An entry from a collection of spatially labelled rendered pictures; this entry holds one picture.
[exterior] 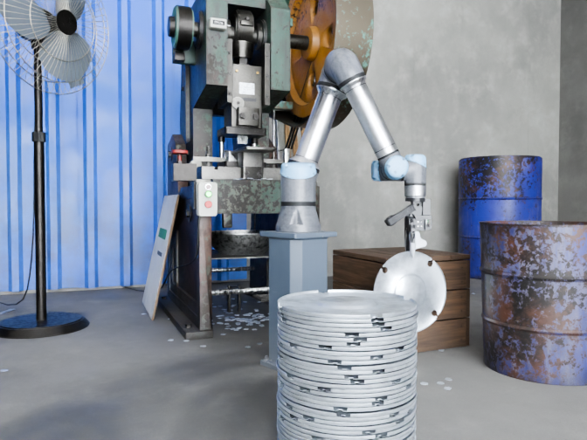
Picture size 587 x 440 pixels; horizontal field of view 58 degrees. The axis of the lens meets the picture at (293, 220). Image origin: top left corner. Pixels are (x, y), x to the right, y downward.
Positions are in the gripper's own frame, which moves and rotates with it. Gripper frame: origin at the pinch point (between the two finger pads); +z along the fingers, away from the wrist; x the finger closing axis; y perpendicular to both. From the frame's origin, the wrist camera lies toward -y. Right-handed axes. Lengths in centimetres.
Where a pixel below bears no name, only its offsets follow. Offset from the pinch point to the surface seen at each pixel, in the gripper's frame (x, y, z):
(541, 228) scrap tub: -33.6, 31.3, -10.4
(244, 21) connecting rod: 51, -63, -100
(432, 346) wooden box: 3.7, 9.9, 34.4
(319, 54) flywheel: 67, -28, -90
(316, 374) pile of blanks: -91, -38, 15
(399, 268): -3.5, -4.1, 4.9
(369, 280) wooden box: 5.2, -13.2, 10.5
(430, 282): -0.2, 7.7, 10.4
